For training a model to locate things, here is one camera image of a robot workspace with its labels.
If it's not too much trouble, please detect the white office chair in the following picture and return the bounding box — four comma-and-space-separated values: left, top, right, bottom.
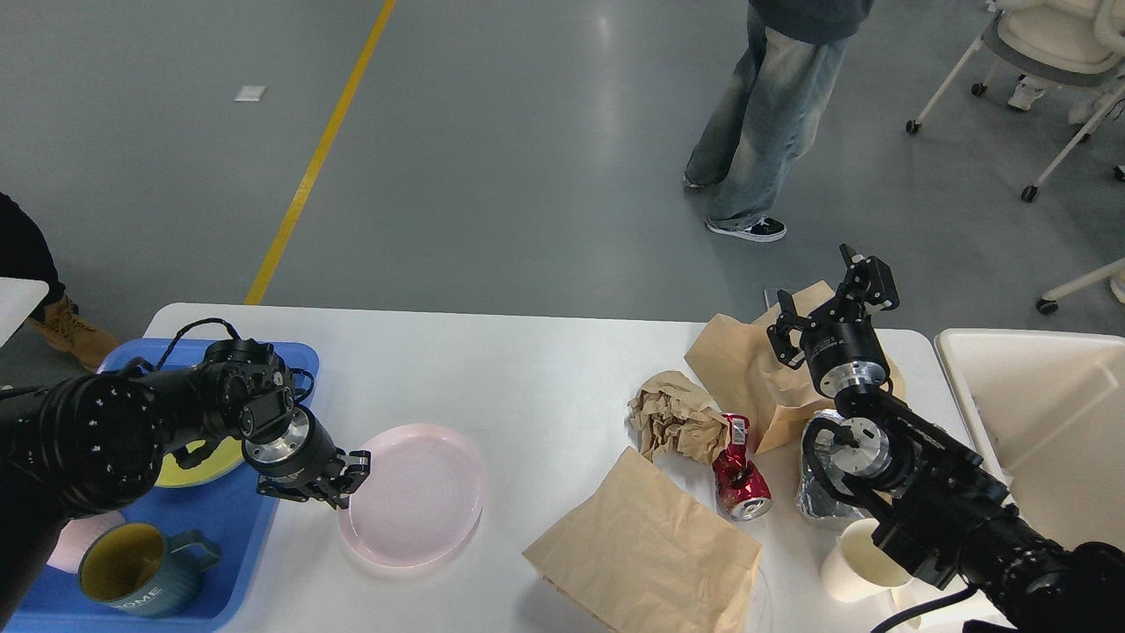
905, 1, 1124, 204

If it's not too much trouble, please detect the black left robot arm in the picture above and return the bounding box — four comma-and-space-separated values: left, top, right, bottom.
3, 327, 371, 621

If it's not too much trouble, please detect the blue plastic tray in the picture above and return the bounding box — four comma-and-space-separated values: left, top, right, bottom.
5, 340, 320, 633

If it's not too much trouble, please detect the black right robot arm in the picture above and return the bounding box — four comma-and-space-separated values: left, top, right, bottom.
767, 244, 1124, 632

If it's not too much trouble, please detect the white table corner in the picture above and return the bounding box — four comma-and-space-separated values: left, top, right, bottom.
0, 275, 50, 347

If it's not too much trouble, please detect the crumpled brown paper ball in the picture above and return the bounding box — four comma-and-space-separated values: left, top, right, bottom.
629, 370, 729, 465

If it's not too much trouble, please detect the teal mug yellow inside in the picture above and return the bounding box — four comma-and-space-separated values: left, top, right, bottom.
77, 522, 222, 620

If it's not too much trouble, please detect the white paper scrap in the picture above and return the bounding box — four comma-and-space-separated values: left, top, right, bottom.
234, 85, 268, 103

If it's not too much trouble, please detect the crushed red soda can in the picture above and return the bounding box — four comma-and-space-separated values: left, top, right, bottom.
712, 413, 773, 522

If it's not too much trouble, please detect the white chair leg caster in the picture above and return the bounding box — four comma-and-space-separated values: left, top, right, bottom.
1035, 257, 1124, 314

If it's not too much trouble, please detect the brown paper bag rear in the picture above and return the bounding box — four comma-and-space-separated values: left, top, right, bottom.
684, 280, 906, 455

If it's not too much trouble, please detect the person in jeans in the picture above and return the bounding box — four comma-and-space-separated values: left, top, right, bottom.
684, 1, 872, 242

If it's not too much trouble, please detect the silver foil wrapper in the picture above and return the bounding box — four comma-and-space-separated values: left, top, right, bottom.
795, 433, 867, 530

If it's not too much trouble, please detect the flat brown paper bag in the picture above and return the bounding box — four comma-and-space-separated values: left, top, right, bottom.
523, 447, 762, 632

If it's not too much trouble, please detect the pink plate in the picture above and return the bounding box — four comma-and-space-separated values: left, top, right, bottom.
338, 422, 487, 571

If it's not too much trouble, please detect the pink mug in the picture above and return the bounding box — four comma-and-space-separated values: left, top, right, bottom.
46, 512, 126, 575

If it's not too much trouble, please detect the yellow plate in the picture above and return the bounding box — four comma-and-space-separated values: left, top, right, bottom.
156, 438, 243, 488

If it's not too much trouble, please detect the white plastic bin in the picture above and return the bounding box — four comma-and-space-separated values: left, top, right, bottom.
936, 329, 1124, 549

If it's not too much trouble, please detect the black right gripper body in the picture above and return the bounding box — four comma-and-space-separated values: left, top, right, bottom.
795, 316, 889, 399

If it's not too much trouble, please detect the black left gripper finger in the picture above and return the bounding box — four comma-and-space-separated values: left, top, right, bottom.
257, 474, 352, 510
325, 449, 371, 498

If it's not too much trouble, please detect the tan work boot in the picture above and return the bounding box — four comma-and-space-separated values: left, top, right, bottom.
25, 295, 122, 373

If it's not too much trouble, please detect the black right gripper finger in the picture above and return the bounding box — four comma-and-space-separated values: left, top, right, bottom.
813, 244, 900, 324
766, 289, 808, 369

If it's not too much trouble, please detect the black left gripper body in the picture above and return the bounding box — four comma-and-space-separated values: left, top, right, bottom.
242, 406, 343, 492

